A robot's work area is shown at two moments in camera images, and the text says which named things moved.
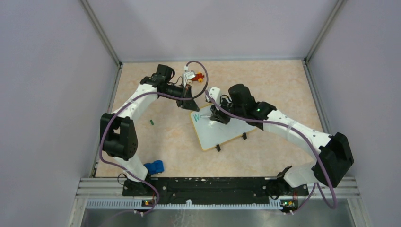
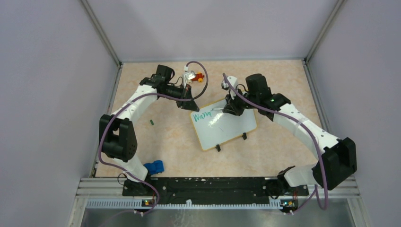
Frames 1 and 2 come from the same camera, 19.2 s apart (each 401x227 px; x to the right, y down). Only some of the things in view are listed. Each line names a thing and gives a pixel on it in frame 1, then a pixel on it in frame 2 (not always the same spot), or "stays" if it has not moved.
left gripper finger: [183, 104] stays
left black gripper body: [181, 91] stays
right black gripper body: [221, 113] -> [243, 101]
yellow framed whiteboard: [212, 134] stays
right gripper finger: [216, 117] -> [231, 109]
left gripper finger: [191, 104] stays
